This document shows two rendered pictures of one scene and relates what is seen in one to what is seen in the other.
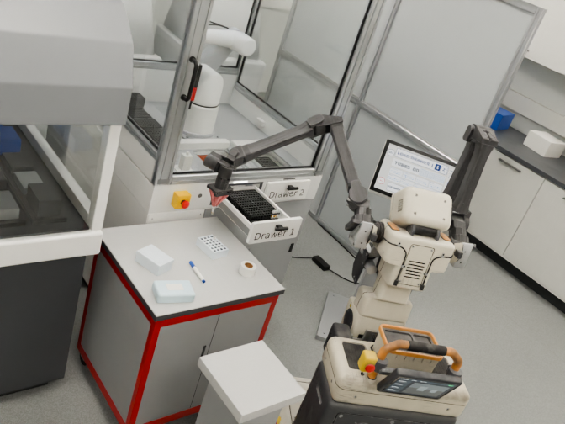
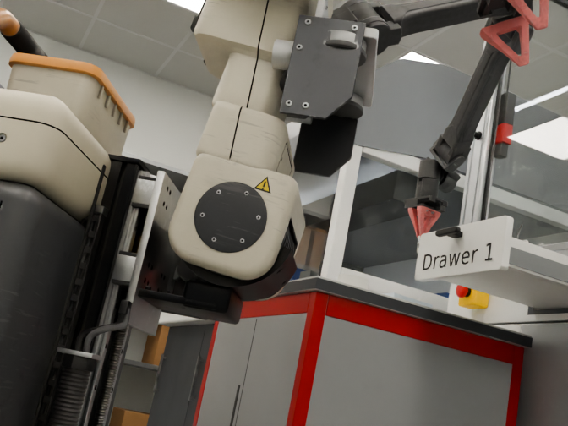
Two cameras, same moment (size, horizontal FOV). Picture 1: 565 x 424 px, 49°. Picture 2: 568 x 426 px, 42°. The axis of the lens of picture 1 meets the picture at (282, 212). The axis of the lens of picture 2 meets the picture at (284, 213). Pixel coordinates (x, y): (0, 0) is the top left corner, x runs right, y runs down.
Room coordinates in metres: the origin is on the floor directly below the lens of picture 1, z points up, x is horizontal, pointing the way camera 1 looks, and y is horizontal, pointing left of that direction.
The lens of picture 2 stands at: (2.77, -1.53, 0.48)
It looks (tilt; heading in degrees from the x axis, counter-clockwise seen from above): 15 degrees up; 113
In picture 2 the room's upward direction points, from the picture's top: 11 degrees clockwise
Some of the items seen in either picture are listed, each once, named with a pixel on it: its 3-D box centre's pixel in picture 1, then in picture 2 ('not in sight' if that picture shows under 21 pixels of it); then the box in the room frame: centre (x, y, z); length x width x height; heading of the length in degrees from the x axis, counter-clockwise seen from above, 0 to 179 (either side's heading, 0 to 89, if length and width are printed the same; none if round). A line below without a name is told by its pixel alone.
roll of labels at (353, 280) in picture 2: (247, 268); (352, 286); (2.28, 0.06, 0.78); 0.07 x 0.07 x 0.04
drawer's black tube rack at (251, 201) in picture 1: (250, 208); not in sight; (2.65, 0.15, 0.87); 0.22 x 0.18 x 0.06; 46
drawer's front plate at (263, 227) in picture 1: (275, 230); (460, 250); (2.51, 0.01, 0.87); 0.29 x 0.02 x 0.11; 136
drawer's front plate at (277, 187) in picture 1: (287, 190); not in sight; (2.96, 0.02, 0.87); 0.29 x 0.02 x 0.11; 136
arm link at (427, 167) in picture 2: (224, 169); (430, 172); (2.37, 0.29, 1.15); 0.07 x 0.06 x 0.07; 71
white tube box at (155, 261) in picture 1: (154, 260); not in sight; (2.10, 0.43, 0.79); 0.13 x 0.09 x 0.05; 66
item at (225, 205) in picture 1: (250, 207); (535, 279); (2.66, 0.16, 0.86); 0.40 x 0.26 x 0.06; 46
